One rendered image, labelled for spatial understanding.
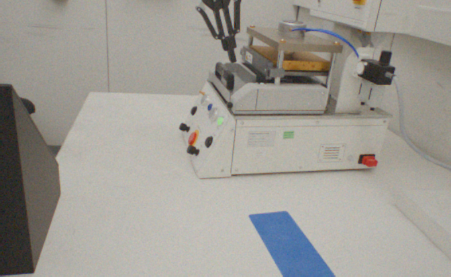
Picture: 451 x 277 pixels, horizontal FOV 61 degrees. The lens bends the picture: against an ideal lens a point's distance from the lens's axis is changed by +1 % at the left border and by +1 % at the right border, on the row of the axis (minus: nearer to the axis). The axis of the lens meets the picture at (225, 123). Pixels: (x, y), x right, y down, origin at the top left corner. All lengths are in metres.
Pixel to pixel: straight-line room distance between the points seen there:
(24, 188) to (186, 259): 0.31
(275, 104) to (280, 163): 0.17
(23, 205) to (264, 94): 0.58
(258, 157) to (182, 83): 1.59
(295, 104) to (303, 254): 0.38
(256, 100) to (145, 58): 1.61
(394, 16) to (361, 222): 0.51
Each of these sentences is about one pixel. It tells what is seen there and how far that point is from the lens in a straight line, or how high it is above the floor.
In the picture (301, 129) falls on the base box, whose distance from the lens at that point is 1.02.
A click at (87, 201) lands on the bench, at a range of 0.92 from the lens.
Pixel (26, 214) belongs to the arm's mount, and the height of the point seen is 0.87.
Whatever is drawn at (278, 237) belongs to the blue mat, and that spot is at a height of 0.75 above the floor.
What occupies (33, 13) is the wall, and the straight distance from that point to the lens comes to 2.54.
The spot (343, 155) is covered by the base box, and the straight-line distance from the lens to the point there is 1.12.
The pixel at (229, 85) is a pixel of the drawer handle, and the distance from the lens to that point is 1.01.
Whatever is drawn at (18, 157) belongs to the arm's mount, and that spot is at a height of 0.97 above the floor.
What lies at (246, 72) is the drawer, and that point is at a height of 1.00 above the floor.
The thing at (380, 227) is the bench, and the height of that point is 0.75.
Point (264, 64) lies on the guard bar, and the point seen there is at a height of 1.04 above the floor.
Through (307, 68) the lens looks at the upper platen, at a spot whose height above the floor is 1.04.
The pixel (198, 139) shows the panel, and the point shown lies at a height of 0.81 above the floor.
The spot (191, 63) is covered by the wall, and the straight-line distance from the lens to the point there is 2.50.
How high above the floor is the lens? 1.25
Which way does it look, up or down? 22 degrees down
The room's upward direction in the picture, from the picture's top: 5 degrees clockwise
